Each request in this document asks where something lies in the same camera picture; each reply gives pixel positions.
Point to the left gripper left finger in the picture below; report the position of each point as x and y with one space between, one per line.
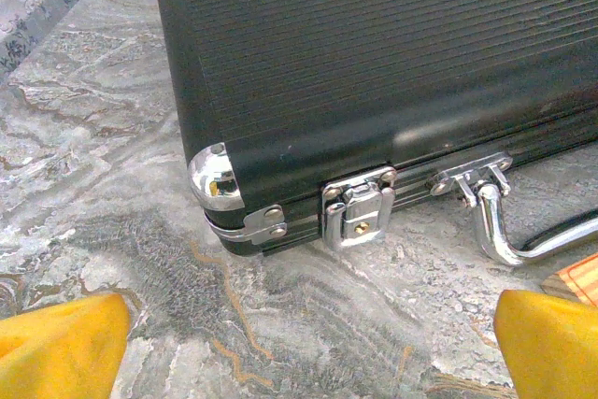
56 352

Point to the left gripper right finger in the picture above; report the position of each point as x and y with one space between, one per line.
551 352

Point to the tiger print matchbox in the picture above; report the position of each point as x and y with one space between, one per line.
579 277

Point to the black ribbed carrying case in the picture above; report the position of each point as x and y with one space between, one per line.
374 67

